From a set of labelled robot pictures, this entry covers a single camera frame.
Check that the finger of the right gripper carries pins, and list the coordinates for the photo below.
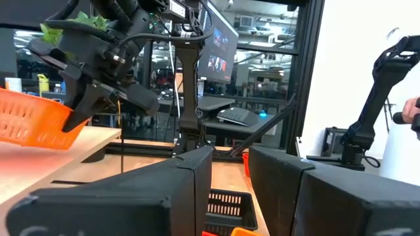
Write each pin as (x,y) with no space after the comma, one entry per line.
(144,100)
(87,98)

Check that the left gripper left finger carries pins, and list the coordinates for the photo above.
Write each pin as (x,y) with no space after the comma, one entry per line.
(131,196)

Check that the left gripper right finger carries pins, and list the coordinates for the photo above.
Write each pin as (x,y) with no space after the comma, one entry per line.
(328,203)

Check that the orange plastic basket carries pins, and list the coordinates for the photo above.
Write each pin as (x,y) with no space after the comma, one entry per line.
(244,232)
(26,121)

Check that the black plastic basket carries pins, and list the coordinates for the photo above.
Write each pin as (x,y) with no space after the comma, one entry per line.
(229,216)

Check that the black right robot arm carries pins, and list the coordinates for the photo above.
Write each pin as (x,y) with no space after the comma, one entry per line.
(189,82)

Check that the wooden shelf black legs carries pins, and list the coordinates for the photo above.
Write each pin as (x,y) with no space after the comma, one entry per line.
(39,164)

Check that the yellow bottle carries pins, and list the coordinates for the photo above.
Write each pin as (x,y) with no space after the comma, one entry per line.
(43,83)

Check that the black box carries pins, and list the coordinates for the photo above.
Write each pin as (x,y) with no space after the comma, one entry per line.
(333,142)

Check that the black desk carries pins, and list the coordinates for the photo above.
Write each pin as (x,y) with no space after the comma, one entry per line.
(229,129)

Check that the computer monitor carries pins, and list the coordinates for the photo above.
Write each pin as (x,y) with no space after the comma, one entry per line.
(218,42)

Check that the black keyboard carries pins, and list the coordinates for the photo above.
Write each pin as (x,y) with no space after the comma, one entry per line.
(238,116)

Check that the black diagonal strut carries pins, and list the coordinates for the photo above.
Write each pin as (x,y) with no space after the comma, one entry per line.
(262,129)

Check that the glowing teal mouse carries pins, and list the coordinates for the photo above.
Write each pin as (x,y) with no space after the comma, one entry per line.
(262,114)

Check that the person's hand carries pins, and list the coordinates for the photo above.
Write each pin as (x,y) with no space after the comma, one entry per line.
(410,109)

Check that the black aluminium frame rail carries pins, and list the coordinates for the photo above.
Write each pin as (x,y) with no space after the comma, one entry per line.
(147,151)

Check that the black vertical frame post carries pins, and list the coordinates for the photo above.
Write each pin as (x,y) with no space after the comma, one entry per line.
(305,65)

